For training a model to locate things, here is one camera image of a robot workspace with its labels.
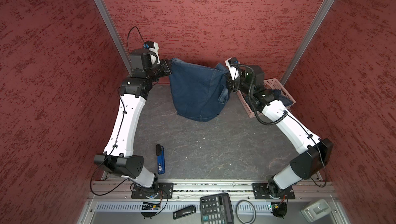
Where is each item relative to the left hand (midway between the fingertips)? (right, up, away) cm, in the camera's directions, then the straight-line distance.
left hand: (171, 65), depth 69 cm
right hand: (+25, -3, +5) cm, 26 cm away
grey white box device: (+66, -66, -1) cm, 93 cm away
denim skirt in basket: (+68, -12, +38) cm, 79 cm away
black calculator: (+21, -66, -1) cm, 69 cm away
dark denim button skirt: (+14, -13, +12) cm, 22 cm away
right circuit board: (+51, -68, +2) cm, 85 cm away
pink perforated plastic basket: (+70, -4, +49) cm, 85 cm away
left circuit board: (-12, -67, +4) cm, 69 cm away
